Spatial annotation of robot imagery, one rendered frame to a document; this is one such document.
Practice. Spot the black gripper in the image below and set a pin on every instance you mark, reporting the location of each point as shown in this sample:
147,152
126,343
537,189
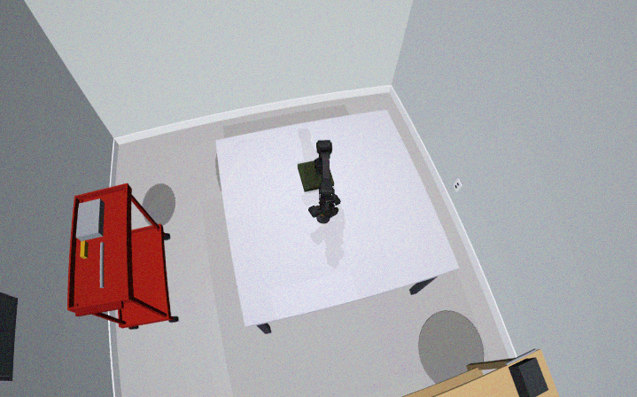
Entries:
316,210

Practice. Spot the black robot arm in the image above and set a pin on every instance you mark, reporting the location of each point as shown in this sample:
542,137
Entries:
322,167

